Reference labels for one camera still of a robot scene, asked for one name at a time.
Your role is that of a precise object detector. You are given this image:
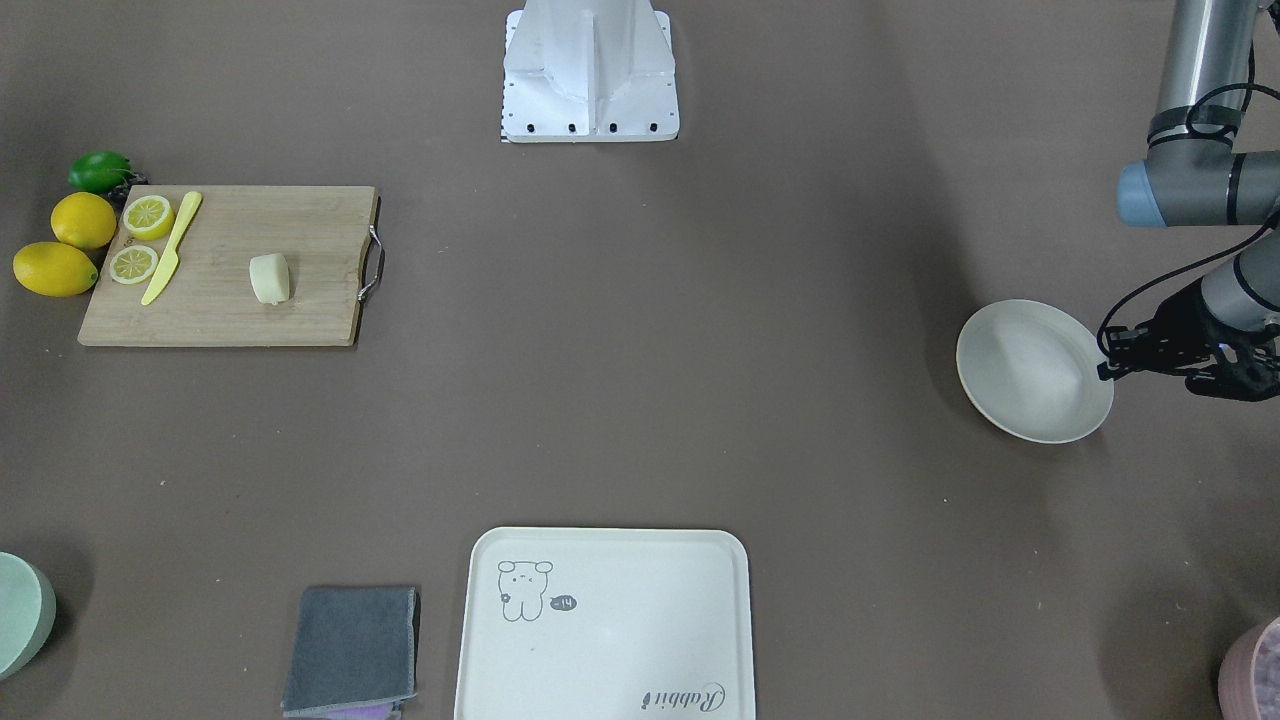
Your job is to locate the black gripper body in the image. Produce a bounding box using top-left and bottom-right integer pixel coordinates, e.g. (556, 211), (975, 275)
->
(1097, 281), (1279, 402)

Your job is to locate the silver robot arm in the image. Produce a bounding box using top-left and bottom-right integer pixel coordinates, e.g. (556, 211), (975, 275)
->
(1096, 1), (1279, 402)

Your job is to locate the white rabbit tray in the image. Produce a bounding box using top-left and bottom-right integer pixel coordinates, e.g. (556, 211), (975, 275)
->
(453, 527), (756, 719)

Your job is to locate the pale green shallow bowl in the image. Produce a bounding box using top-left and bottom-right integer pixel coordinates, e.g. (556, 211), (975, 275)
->
(955, 299), (1115, 445)

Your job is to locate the pink mixing bowl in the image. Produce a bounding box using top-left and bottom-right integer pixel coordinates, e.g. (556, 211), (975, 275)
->
(1217, 618), (1279, 719)

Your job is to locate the grey folded cloth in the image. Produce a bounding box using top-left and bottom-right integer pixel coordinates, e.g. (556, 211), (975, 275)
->
(282, 585), (419, 719)

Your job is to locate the bamboo cutting board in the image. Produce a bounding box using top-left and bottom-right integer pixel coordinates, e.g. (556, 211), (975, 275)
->
(78, 184), (380, 347)

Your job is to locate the yellow plastic knife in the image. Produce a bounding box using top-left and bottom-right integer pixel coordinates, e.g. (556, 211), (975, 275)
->
(140, 191), (204, 306)

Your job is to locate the lemon half upper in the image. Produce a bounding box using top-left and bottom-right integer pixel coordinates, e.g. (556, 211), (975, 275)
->
(120, 193), (177, 242)

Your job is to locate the lemon half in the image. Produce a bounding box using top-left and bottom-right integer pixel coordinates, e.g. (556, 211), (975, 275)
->
(120, 193), (177, 242)
(105, 243), (160, 284)

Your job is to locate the lemon half lower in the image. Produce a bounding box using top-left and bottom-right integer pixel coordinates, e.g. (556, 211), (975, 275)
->
(105, 243), (160, 284)

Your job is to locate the green lime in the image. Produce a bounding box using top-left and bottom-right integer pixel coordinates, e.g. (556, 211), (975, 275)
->
(67, 150), (134, 195)

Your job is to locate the whole yellow lemon upper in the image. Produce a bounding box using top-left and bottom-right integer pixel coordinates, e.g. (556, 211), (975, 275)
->
(50, 191), (116, 250)

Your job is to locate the whole yellow lemon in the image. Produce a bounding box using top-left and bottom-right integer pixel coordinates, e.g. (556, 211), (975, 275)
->
(12, 242), (99, 299)
(50, 191), (116, 250)

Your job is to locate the whole yellow lemon lower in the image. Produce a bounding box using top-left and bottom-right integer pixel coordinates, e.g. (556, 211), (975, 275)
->
(12, 242), (99, 299)

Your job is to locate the mint green bowl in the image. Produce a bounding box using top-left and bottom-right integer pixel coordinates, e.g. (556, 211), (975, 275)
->
(1, 552), (56, 680)

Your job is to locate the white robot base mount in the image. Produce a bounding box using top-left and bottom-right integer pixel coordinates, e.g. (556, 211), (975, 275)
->
(500, 1), (681, 143)

